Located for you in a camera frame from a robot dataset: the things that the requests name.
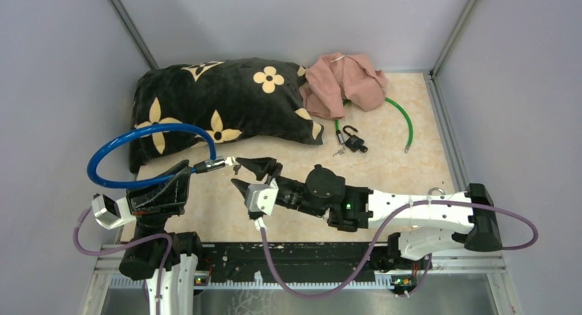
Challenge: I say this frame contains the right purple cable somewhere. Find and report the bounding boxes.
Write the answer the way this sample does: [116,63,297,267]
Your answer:
[259,199,539,301]

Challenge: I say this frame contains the pink cloth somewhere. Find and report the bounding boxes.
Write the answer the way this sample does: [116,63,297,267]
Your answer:
[300,52,388,119]

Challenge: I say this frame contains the silver key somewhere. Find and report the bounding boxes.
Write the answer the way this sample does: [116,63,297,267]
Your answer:
[224,156,241,176]

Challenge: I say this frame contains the green cable lock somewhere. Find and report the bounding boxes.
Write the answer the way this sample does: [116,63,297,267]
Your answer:
[333,97,414,154]

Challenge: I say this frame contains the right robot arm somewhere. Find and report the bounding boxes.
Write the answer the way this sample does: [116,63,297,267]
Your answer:
[225,157,502,268]

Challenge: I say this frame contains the black padlock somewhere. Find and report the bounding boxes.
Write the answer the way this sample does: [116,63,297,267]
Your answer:
[342,125,368,153]

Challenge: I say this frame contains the large brass padlock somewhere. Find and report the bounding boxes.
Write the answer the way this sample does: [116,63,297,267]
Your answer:
[427,187,446,198]

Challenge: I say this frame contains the silver keys by padlock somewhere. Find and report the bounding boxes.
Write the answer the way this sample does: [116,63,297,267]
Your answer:
[333,148,345,156]

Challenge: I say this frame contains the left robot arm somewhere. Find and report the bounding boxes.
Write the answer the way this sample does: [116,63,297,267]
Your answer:
[119,160,206,314]

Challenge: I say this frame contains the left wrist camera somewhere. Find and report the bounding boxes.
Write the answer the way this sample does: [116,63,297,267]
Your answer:
[91,194,137,230]

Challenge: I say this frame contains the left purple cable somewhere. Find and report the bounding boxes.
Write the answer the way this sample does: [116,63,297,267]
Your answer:
[72,207,174,315]

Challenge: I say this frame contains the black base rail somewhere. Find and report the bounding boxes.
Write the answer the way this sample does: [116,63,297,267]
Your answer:
[162,242,433,285]

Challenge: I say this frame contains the blue cable lock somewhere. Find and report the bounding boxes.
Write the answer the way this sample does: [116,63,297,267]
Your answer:
[86,124,227,189]

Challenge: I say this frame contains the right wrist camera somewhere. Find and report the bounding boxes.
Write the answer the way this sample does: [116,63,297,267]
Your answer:
[244,180,279,220]

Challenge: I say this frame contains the purple cable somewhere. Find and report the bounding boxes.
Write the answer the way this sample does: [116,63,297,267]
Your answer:
[259,199,539,301]
[72,207,174,315]

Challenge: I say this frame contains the black floral pillow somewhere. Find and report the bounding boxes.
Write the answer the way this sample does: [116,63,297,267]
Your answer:
[129,57,325,174]

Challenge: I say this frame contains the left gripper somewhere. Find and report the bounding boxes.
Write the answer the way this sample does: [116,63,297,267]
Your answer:
[126,159,191,242]

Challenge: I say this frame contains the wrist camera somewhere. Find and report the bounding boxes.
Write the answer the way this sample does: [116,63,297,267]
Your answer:
[91,194,137,230]
[244,180,279,220]

